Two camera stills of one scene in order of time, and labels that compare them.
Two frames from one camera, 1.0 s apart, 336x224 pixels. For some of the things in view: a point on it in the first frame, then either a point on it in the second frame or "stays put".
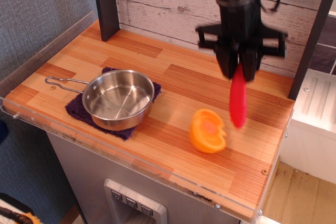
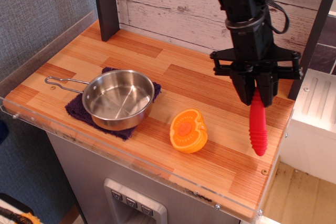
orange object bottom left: (33, 218) stays put
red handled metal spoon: (238, 95) -> (258, 124)
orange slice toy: (206, 131) -> (188, 131)
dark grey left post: (106, 3) stays put
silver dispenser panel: (126, 205) stays put
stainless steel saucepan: (116, 100) stays put
